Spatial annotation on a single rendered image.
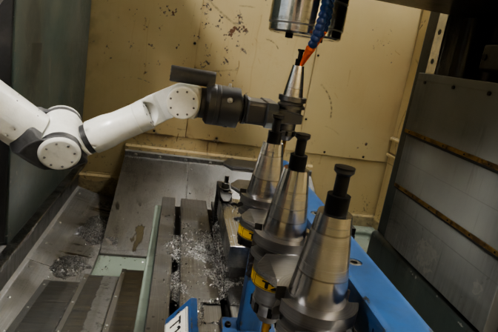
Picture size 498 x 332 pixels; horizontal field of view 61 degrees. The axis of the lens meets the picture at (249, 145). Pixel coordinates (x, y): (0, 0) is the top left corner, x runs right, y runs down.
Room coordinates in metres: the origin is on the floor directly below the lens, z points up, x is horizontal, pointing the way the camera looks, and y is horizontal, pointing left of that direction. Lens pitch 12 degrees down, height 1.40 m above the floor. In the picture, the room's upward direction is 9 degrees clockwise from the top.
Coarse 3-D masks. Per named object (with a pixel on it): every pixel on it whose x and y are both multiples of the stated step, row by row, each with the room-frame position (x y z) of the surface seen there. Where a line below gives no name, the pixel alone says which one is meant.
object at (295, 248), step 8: (256, 224) 0.41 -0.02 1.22; (256, 232) 0.39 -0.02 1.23; (264, 232) 0.39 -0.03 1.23; (256, 240) 0.38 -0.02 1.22; (264, 240) 0.38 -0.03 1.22; (272, 240) 0.37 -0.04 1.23; (280, 240) 0.38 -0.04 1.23; (304, 240) 0.39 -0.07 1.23; (256, 248) 0.39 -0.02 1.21; (264, 248) 0.38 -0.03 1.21; (272, 248) 0.37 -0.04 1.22; (280, 248) 0.37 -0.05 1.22; (288, 248) 0.37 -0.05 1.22; (296, 248) 0.37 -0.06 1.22; (256, 256) 0.38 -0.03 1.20
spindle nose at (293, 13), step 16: (272, 0) 0.92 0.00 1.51; (288, 0) 0.87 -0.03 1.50; (304, 0) 0.86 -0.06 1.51; (320, 0) 0.85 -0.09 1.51; (336, 0) 0.87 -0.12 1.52; (272, 16) 0.90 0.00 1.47; (288, 16) 0.87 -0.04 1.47; (304, 16) 0.85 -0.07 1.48; (336, 16) 0.87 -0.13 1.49; (288, 32) 0.87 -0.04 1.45; (304, 32) 0.86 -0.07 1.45; (336, 32) 0.88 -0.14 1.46
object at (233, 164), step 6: (228, 162) 0.66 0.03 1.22; (234, 162) 0.66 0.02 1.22; (240, 162) 0.67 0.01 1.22; (246, 162) 0.68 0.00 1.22; (252, 162) 0.68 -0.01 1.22; (228, 168) 0.65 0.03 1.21; (234, 168) 0.64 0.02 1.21; (240, 168) 0.64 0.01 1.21; (246, 168) 0.65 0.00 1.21; (252, 168) 0.65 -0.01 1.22
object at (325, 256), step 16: (320, 208) 0.29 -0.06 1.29; (320, 224) 0.28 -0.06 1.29; (336, 224) 0.28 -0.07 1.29; (320, 240) 0.28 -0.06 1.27; (336, 240) 0.28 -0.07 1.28; (304, 256) 0.28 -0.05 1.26; (320, 256) 0.28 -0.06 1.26; (336, 256) 0.27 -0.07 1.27; (304, 272) 0.28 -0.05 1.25; (320, 272) 0.27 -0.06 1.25; (336, 272) 0.27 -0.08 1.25; (288, 288) 0.29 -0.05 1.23; (304, 288) 0.28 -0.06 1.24; (320, 288) 0.27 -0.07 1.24; (336, 288) 0.27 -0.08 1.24; (304, 304) 0.27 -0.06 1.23; (320, 304) 0.27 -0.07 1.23; (336, 304) 0.27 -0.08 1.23
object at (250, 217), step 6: (246, 210) 0.46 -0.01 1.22; (252, 210) 0.46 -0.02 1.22; (258, 210) 0.47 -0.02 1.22; (264, 210) 0.47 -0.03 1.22; (246, 216) 0.45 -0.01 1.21; (252, 216) 0.45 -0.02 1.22; (258, 216) 0.45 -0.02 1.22; (264, 216) 0.45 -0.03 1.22; (246, 222) 0.43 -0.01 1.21; (252, 222) 0.43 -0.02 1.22; (252, 228) 0.43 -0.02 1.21
